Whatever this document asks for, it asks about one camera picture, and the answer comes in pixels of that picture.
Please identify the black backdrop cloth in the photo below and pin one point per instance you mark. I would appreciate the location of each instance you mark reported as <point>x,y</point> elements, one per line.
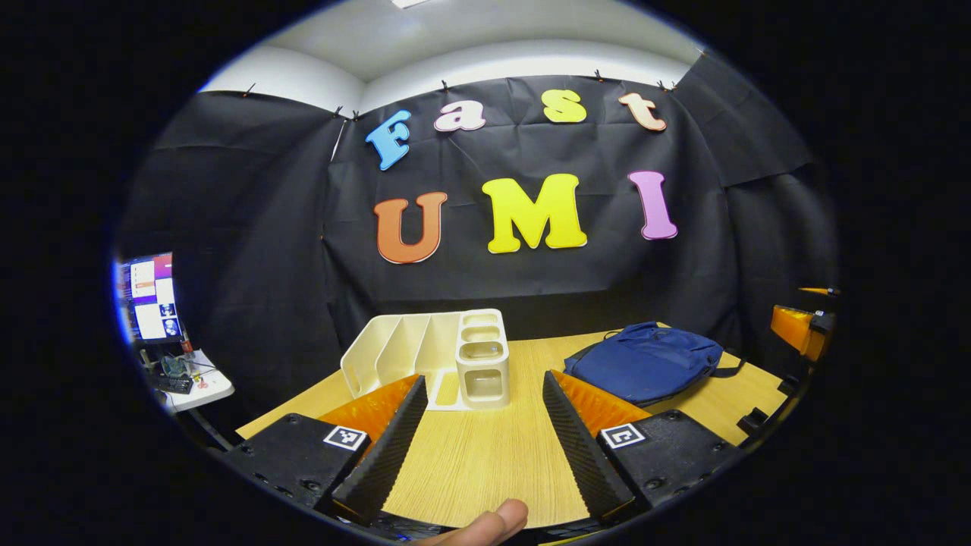
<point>531,280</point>

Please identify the black keyboard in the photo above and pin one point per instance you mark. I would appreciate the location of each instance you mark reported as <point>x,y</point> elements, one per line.
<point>173,384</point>

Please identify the cream plastic bookshelf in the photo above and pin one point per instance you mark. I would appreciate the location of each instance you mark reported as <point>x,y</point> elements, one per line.
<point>482,379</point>

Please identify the white side table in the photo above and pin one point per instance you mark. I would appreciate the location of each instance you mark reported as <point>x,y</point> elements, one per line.
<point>216,387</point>

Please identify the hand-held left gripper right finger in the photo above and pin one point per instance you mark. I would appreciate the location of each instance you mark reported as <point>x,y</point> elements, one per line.
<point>580,455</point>

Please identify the blue schoolbag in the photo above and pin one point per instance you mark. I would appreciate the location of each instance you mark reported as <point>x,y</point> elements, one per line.
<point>645,364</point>

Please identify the ceiling light panel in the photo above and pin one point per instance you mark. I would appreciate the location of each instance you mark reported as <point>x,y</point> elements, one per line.
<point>410,3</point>

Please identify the computer monitor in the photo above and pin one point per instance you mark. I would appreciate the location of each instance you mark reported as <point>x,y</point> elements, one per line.
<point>152,296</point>

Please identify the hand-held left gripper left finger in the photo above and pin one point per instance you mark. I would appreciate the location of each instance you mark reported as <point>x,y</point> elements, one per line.
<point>383,455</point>

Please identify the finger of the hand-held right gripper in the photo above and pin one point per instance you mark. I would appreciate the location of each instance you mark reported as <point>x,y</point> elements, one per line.
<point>819,291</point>
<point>796,330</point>

